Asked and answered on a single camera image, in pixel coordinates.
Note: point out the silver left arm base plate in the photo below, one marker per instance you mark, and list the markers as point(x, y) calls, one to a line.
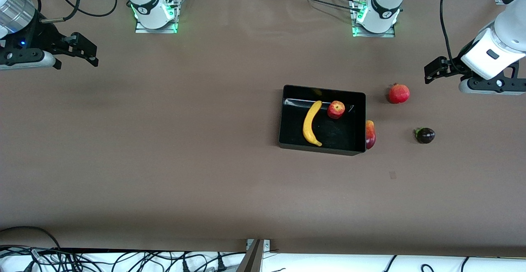
point(386, 35)

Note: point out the red pomegranate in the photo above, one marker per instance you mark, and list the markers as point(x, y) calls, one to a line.
point(399, 94)

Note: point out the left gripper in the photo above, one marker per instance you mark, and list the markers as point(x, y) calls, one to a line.
point(451, 68)

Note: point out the silver corner bracket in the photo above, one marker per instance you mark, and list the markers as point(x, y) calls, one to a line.
point(266, 244)

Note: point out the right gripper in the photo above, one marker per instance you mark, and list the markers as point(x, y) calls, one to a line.
point(42, 36)

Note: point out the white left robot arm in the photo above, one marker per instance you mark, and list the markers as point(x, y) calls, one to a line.
point(386, 1)

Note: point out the dark purple eggplant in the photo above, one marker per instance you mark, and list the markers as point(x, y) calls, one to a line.
point(426, 135)

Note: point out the brown table cover sheet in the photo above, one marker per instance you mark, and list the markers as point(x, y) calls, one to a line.
point(205, 190)

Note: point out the red yellow mango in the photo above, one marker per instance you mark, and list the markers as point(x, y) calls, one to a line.
point(371, 136)

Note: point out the black rectangular plastic box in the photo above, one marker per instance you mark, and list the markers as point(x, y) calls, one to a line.
point(337, 134)

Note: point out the yellow banana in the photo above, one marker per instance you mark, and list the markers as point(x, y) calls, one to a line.
point(308, 128)

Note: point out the grey angled metal post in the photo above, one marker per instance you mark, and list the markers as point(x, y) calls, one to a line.
point(251, 261)

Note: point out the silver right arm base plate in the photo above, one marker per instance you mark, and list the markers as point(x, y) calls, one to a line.
point(141, 30)

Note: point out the red apple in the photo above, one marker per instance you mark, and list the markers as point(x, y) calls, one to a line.
point(336, 110)

